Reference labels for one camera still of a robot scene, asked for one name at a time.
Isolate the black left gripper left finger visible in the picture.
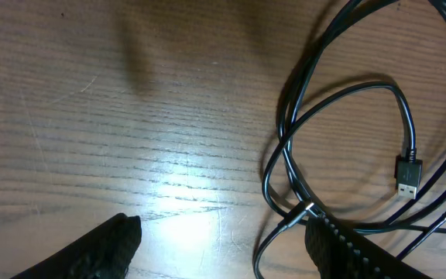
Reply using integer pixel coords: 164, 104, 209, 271
12, 213, 142, 279

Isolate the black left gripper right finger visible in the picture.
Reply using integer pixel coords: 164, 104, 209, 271
304, 215, 430, 279

